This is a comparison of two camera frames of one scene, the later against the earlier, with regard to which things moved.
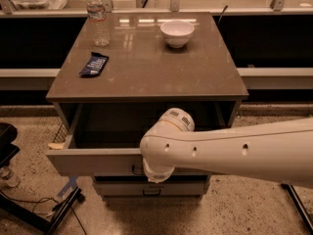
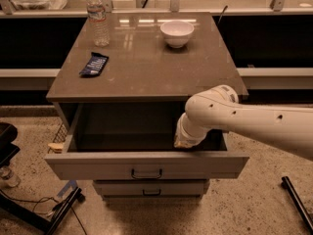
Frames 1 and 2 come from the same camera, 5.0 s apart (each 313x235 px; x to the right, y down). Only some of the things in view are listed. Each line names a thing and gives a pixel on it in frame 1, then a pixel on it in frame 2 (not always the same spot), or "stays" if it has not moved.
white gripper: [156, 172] → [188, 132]
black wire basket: [61, 135] stays
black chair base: [8, 134] stays
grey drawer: [104, 139] stays
